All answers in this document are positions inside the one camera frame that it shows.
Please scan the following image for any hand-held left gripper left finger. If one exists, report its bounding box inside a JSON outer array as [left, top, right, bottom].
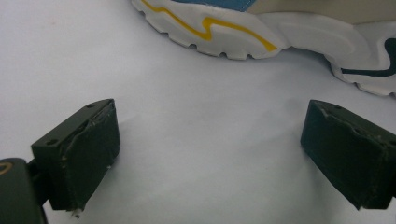
[[30, 98, 121, 213]]

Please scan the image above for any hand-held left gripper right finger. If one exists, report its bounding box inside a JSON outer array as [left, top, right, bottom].
[[300, 99, 396, 211]]

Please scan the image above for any white sneaker with yellow stripe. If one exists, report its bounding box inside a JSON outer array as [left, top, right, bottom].
[[131, 0, 396, 97]]

